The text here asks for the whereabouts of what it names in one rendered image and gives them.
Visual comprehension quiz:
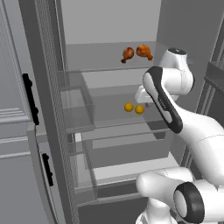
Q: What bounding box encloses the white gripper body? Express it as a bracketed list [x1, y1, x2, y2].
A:
[134, 85, 156, 108]

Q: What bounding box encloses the clear door shelf bin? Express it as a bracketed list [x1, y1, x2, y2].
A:
[68, 139, 99, 205]
[57, 70, 96, 135]

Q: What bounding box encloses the yellow lemon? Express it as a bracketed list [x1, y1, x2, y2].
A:
[134, 104, 145, 116]
[123, 101, 135, 113]

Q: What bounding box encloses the black freezer drawer handle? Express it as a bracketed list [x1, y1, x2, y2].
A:
[41, 152, 55, 187]

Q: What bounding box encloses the grey freezer drawer front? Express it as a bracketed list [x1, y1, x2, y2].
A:
[26, 122, 67, 224]

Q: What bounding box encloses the grey fridge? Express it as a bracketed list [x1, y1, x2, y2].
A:
[55, 0, 224, 224]

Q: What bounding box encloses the grey fridge crisper drawer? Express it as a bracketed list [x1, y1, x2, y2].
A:
[84, 129, 179, 169]

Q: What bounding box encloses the grey fridge door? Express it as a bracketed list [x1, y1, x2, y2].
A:
[180, 17, 224, 179]
[17, 0, 81, 224]

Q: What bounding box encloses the black fridge door handle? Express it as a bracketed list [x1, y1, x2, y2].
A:
[22, 73, 40, 126]

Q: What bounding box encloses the brown chicken drumstick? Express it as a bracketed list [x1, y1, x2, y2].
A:
[120, 46, 135, 64]
[136, 44, 154, 61]

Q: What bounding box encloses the glass fridge shelf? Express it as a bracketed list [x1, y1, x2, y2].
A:
[65, 40, 194, 74]
[87, 84, 170, 130]

